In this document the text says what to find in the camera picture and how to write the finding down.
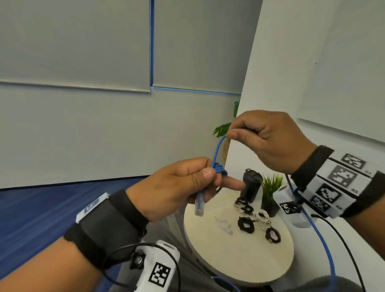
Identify person's right hand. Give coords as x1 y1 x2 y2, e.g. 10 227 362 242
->
226 109 320 176

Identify person's left hand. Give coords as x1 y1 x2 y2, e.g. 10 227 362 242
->
126 157 246 224

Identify blue network cable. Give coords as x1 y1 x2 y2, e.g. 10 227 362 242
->
194 135 337 292

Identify long black cable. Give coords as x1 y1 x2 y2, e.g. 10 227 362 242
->
237 216 256 235

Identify person's right forearm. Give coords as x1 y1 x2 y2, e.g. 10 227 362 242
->
344 201 385 263

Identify person's left forearm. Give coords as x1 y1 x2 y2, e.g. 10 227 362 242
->
0 237 105 292

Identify person's dark trousers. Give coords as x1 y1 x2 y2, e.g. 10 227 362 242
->
108 222 365 292

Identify black marker wristband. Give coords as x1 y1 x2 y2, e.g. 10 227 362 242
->
63 189 150 271
290 145 385 219

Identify black tumbler with lid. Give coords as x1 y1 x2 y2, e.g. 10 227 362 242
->
241 168 264 204

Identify small potted grass plant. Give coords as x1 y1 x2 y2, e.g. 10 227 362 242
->
260 173 284 218

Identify large leafy green plant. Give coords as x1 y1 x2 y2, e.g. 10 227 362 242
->
213 101 240 160

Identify small clear plastic piece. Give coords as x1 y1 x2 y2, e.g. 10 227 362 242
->
214 215 234 236

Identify round white table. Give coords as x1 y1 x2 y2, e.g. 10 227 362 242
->
183 188 295 286

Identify white wall whiteboard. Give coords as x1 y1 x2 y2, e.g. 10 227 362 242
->
297 0 385 141

